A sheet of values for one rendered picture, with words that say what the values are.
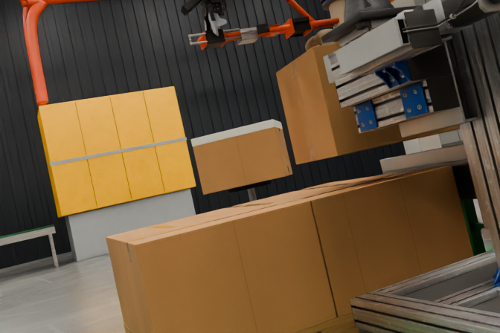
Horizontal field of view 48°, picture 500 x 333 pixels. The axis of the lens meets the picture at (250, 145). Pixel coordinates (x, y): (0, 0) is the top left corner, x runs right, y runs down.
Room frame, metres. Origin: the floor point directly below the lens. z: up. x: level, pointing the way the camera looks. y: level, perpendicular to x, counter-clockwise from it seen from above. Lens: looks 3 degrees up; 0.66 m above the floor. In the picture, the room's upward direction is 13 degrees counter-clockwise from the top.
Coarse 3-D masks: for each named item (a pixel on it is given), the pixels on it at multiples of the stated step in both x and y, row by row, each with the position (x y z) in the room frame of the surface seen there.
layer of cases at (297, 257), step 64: (320, 192) 2.28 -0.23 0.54; (384, 192) 2.00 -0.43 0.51; (448, 192) 2.10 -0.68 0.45; (128, 256) 1.92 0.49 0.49; (192, 256) 1.75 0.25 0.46; (256, 256) 1.82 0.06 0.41; (320, 256) 1.90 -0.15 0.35; (384, 256) 1.98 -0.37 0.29; (448, 256) 2.07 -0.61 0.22; (128, 320) 2.39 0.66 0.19; (192, 320) 1.74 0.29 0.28; (256, 320) 1.81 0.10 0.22; (320, 320) 1.88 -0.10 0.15
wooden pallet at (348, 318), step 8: (328, 320) 1.90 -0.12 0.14; (336, 320) 1.90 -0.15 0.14; (344, 320) 1.91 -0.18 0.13; (352, 320) 1.92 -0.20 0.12; (128, 328) 2.50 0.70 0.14; (312, 328) 1.87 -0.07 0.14; (320, 328) 1.88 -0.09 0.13; (328, 328) 1.89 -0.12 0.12; (336, 328) 1.90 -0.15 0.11; (344, 328) 1.91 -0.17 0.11; (352, 328) 1.92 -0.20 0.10
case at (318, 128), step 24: (312, 48) 1.99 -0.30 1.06; (336, 48) 2.01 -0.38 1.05; (288, 72) 2.24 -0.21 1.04; (312, 72) 2.03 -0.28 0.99; (288, 96) 2.29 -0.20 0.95; (312, 96) 2.07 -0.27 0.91; (336, 96) 2.00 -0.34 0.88; (288, 120) 2.34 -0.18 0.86; (312, 120) 2.12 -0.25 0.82; (336, 120) 1.99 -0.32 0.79; (312, 144) 2.16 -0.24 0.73; (336, 144) 1.99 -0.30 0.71; (360, 144) 2.02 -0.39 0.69; (384, 144) 2.05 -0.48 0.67
